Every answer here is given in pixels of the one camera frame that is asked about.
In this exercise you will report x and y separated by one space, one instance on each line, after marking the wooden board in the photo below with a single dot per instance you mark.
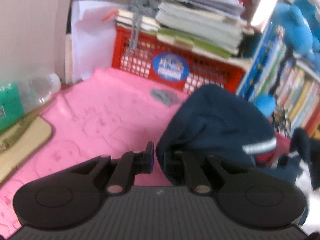
21 140

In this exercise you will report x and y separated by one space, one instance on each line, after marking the pink bunny pattern mat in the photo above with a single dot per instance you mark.
110 113

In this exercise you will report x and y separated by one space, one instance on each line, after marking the blue plush ball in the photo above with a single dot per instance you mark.
266 104

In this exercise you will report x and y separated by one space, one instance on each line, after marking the row of upright books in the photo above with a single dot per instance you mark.
292 80

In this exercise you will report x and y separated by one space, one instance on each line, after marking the green box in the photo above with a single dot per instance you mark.
11 105

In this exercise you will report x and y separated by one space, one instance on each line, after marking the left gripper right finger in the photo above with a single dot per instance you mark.
246 196

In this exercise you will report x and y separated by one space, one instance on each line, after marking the blue plush toy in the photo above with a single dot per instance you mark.
299 20

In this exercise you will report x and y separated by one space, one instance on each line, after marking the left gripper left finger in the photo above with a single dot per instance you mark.
74 195

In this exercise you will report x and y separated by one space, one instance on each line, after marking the stack of papers and books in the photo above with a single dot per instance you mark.
212 28

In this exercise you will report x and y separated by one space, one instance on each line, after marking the miniature bicycle model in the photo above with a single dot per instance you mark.
281 122

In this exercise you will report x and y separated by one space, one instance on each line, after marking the clear plastic bottle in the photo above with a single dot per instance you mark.
38 90

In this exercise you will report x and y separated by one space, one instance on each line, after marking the navy and white jacket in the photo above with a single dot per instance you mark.
213 121

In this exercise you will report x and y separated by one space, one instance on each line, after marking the red plastic crate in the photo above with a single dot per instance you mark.
171 65

